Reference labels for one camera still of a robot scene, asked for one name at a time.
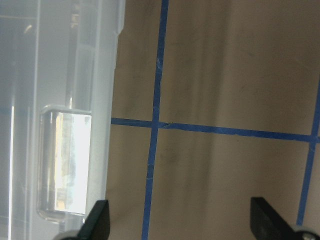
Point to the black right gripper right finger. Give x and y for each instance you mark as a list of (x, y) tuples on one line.
[(266, 223)]

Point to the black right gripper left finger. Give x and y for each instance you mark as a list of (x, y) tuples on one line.
[(97, 225)]

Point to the clear plastic box lid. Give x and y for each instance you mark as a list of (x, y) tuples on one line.
[(57, 69)]

